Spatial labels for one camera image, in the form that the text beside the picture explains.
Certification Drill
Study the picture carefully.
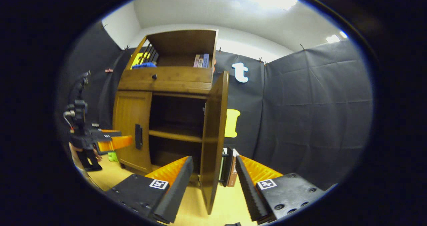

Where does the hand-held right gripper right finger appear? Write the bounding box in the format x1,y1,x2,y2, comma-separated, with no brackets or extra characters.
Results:
235,154,329,225

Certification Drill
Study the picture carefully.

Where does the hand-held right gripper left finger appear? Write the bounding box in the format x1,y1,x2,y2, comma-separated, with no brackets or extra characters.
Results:
105,155,194,225

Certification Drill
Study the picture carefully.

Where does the wooden shoe cabinet door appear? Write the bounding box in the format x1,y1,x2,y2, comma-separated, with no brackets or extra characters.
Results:
199,71,230,216
112,90,153,174

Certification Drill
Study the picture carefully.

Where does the wooden double-door shoe cabinet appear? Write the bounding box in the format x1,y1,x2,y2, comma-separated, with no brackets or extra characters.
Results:
112,29,231,216

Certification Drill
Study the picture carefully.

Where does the wooden cabinet inner shelf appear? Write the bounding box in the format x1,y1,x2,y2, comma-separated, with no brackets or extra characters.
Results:
148,126,204,143

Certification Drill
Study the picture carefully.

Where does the brown and white box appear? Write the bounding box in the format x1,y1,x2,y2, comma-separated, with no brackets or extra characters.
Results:
219,147,239,187

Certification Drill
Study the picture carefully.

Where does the wooden drawer with black knob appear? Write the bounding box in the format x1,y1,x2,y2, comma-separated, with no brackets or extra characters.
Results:
118,66,214,95

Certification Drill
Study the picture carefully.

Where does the black backdrop cloth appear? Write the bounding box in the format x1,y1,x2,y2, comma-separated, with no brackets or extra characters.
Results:
57,21,373,190

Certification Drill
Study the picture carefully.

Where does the small ceiling light panel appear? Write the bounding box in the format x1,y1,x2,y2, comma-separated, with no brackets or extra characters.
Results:
326,31,349,43

